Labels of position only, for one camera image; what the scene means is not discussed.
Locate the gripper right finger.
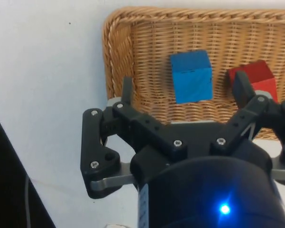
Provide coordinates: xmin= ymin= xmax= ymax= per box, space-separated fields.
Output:
xmin=210 ymin=71 xmax=285 ymax=170

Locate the red cube block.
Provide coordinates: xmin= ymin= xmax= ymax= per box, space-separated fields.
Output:
xmin=228 ymin=60 xmax=278 ymax=103

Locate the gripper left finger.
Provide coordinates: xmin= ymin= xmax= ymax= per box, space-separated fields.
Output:
xmin=80 ymin=76 xmax=188 ymax=199

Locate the blue cube block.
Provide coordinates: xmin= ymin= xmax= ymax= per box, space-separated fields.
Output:
xmin=170 ymin=50 xmax=214 ymax=105

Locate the wicker basket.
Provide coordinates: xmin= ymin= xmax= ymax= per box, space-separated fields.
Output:
xmin=102 ymin=6 xmax=285 ymax=141

